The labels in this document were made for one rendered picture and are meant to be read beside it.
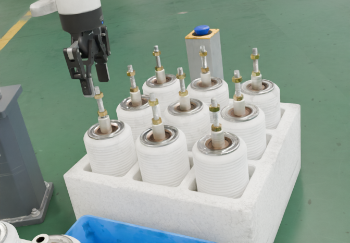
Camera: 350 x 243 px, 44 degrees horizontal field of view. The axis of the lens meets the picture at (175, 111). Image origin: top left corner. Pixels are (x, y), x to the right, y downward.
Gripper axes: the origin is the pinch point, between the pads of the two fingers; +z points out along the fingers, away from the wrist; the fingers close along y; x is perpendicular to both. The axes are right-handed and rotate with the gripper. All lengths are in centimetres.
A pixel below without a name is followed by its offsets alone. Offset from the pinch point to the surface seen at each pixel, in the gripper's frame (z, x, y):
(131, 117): 11.0, -2.9, 6.5
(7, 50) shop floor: 36, 117, 126
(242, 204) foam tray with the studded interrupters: 17.0, -28.2, -12.0
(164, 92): 10.7, -6.9, 18.5
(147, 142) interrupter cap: 9.8, -10.3, -5.0
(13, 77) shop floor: 36, 88, 88
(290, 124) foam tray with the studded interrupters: 16.8, -35.2, 14.7
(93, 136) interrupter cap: 10.0, 1.3, -3.3
